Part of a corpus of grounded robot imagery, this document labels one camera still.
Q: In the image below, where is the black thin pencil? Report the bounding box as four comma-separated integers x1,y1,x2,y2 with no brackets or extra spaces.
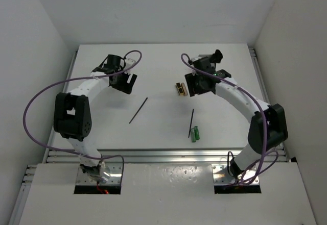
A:
129,97,148,124
188,109,194,138

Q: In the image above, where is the green tube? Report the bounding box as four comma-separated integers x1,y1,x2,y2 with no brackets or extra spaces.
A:
190,128,197,142
194,126,200,140

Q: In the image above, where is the white three-compartment organizer box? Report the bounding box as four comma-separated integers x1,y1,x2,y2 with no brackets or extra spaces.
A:
198,54,212,58

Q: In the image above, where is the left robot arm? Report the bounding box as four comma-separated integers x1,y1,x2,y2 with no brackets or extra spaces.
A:
53,55,137,182

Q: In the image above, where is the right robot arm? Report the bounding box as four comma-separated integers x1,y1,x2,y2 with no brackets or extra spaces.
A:
181,53,288,180

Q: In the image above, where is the rose gold lipstick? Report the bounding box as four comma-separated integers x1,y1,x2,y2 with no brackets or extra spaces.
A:
181,83,188,96

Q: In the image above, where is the black gold lipstick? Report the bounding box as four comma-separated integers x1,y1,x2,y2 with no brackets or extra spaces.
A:
175,83,184,96

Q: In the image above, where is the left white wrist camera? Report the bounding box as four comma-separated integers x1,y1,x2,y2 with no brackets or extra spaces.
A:
124,58,135,69

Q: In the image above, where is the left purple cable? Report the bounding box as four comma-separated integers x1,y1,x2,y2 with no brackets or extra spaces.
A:
22,50,143,182

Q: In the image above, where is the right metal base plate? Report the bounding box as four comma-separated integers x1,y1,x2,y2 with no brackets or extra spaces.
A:
211,164,260,186

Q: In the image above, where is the metal base plate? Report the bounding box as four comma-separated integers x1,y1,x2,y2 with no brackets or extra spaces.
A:
76,162,122,186
211,164,260,186

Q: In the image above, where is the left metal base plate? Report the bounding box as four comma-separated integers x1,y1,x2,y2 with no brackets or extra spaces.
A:
76,162,122,186

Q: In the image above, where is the aluminium rail front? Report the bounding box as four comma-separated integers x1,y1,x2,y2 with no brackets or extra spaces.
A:
45,148,286,163

